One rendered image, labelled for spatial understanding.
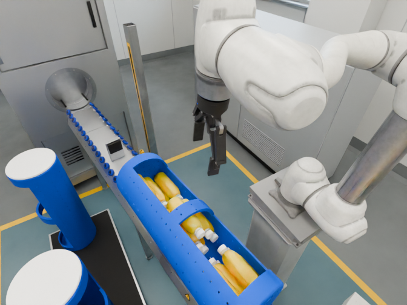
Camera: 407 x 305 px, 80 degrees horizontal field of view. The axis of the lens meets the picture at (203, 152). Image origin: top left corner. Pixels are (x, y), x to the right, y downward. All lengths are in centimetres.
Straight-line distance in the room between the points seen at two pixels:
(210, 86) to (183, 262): 70
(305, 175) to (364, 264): 163
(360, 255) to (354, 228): 158
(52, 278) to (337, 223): 117
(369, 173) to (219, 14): 72
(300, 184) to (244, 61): 86
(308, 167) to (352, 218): 25
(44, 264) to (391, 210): 296
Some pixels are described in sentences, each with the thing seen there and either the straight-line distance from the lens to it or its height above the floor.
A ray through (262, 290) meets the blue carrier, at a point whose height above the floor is 123.
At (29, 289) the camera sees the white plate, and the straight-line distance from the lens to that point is 132.
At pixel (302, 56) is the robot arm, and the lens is 36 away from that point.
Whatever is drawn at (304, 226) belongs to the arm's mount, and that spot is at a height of 106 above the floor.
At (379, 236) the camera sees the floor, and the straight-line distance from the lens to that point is 291.
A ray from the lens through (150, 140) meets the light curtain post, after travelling 203.
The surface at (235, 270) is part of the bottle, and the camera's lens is 104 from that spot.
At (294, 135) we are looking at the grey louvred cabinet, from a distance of 246.
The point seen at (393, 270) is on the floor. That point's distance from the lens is 277.
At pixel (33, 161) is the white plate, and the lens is 186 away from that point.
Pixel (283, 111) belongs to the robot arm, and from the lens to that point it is 33.
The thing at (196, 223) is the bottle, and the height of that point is 120.
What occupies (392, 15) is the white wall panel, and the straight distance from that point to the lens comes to 328.
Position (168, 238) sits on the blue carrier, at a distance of 105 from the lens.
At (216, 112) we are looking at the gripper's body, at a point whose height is 180.
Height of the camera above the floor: 210
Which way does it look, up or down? 42 degrees down
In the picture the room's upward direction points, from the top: straight up
